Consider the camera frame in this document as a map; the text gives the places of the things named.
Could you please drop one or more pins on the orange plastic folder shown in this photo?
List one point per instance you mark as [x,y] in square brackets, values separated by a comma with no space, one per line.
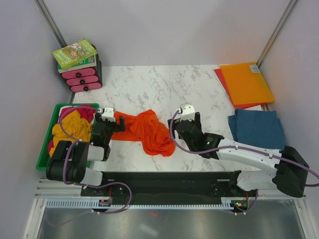
[246,84]

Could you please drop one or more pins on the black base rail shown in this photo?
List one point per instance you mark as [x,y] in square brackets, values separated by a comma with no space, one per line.
[168,187]

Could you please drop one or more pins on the orange t shirt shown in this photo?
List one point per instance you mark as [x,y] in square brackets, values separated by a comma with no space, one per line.
[147,129]

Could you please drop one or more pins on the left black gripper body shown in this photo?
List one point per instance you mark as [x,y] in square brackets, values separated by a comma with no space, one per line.
[111,127]

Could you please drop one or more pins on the right aluminium corner post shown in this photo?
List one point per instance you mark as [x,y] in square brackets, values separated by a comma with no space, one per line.
[277,30]

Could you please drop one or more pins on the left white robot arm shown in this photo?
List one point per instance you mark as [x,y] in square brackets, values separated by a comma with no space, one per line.
[69,161]

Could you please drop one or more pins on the white slotted cable duct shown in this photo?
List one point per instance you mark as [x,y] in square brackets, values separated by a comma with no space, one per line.
[96,203]

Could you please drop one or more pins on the green plastic bin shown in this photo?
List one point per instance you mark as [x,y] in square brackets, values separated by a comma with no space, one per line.
[44,158]

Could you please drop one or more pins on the folded blue t shirt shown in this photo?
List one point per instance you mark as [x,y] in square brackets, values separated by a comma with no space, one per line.
[257,128]

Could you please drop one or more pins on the dark green book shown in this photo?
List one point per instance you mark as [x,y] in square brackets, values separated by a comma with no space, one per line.
[90,62]

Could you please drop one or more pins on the yellow t shirt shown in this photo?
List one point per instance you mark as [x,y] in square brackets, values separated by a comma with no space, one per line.
[75,126]

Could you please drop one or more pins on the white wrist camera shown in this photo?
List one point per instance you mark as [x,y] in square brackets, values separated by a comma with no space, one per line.
[186,112]
[107,114]

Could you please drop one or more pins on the light green book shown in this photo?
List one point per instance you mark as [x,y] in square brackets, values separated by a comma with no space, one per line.
[75,53]

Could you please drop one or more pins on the aluminium corner post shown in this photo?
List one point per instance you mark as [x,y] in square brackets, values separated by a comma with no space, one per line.
[51,22]
[277,30]

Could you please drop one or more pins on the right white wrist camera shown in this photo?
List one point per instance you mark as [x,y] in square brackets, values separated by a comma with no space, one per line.
[186,112]

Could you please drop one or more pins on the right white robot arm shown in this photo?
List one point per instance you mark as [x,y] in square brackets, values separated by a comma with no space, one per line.
[284,170]

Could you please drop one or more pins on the black pink drawer unit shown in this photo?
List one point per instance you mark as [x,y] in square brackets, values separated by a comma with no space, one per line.
[84,80]

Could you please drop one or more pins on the magenta t shirt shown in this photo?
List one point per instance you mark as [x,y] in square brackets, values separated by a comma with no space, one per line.
[88,113]

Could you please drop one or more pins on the left aluminium corner post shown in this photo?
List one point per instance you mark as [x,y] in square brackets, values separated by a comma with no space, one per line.
[51,22]

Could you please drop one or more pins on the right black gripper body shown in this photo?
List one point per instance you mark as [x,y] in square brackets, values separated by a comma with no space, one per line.
[197,121]

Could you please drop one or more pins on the red plastic folder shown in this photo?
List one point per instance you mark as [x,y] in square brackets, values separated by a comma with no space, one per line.
[220,76]

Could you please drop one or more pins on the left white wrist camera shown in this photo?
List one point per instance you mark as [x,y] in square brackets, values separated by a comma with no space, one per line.
[107,114]

